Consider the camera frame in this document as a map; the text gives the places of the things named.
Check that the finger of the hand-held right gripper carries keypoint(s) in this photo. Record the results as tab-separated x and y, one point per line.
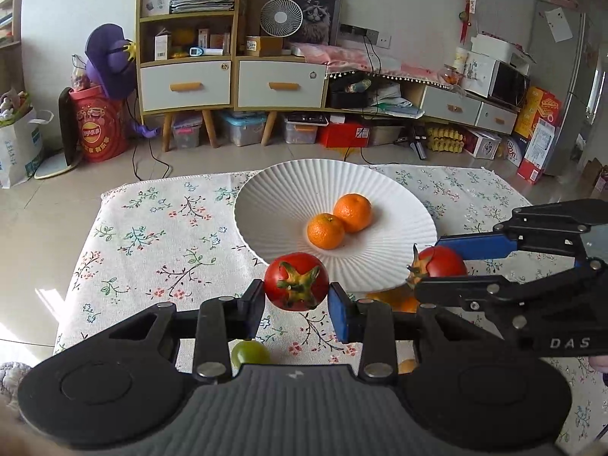
479	246
456	289

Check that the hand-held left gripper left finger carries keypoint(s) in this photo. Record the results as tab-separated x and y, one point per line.
255	306

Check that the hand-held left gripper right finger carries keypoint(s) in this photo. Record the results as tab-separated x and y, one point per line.
339	313

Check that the red tomato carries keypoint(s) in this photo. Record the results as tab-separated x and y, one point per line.
446	263
297	270

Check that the green jujube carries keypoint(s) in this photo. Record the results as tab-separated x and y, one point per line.
249	354

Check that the smooth orange persimmon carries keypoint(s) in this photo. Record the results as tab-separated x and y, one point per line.
407	366
406	305

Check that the white ribbed plate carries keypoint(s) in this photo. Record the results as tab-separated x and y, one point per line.
285	199

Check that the mandarin orange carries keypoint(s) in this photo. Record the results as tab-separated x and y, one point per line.
326	231
352	212

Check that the white cardboard box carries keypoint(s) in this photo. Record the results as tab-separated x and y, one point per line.
482	145

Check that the floral tablecloth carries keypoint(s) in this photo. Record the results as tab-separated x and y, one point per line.
166	247

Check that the white and blue carton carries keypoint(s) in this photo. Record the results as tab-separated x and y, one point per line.
536	152

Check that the yellow egg tray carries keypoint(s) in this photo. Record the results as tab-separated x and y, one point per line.
444	137

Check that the long low drawer cabinet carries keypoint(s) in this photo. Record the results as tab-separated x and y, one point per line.
451	104

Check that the orange carton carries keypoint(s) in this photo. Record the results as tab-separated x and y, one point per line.
536	111

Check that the microwave oven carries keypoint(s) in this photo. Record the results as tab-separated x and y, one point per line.
508	83

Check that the grey refrigerator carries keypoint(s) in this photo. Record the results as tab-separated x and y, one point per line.
565	95

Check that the clear box with blue lid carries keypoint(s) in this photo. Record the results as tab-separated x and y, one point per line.
242	130

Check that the red box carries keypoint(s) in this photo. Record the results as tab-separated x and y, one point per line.
342	135

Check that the clear box with orange latches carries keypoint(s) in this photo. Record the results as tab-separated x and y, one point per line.
304	130

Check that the small clear storage box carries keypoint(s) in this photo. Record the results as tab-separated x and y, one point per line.
186	133

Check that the black box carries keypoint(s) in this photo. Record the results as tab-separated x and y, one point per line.
349	97

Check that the low wooden drawer cabinet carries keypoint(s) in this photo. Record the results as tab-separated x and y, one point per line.
280	88

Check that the tall wooden shelf cabinet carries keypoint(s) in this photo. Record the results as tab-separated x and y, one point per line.
187	90

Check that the pink cloth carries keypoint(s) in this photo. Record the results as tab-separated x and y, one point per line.
346	57

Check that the white paper note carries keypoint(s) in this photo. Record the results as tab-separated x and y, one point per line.
559	24

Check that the red hanging ornament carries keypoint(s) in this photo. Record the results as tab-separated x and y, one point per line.
468	9

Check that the red round bucket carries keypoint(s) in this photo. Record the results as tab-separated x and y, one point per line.
97	128

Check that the black power strip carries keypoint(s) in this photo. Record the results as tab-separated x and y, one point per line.
358	32

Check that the grey knit cloth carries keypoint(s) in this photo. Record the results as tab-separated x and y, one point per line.
14	377

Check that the white thermometer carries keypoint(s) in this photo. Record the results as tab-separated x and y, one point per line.
206	51

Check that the black panel on white base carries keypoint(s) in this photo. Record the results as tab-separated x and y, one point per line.
66	128

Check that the brown cardboard box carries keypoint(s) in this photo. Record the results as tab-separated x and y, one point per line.
263	46

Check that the small white carton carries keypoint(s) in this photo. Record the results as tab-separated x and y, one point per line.
162	47

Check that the framed cat picture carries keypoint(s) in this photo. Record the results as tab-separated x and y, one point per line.
318	19

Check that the purple plush toy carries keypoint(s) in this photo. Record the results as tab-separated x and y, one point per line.
109	61

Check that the white paper bag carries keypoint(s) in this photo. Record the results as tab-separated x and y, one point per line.
16	147

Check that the snack bag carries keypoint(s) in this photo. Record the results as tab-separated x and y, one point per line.
80	76

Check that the white desk fan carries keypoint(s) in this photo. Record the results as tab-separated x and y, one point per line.
281	16

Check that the plush toys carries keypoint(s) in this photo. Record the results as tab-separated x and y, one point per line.
12	104

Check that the wooden bookshelf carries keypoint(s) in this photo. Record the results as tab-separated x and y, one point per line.
9	33

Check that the white wall socket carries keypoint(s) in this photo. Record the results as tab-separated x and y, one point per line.
385	40

